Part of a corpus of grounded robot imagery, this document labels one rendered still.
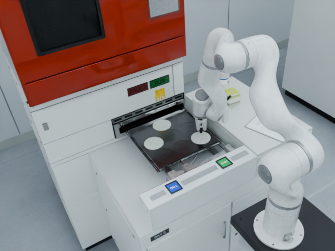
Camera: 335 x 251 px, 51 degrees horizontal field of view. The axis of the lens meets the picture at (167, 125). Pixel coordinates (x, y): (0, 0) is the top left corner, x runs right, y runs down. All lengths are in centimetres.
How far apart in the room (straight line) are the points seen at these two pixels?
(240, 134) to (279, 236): 54
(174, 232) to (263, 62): 83
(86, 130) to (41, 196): 124
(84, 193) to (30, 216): 85
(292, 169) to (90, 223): 147
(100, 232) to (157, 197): 101
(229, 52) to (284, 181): 44
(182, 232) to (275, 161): 67
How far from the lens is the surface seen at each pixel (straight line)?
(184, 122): 190
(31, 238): 274
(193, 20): 376
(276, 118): 117
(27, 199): 300
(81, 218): 223
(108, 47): 162
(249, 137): 171
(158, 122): 191
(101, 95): 177
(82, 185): 205
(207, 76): 142
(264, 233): 146
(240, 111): 188
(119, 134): 192
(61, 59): 157
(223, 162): 157
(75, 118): 178
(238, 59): 116
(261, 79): 119
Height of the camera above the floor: 205
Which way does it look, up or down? 38 degrees down
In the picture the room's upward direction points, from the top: 5 degrees counter-clockwise
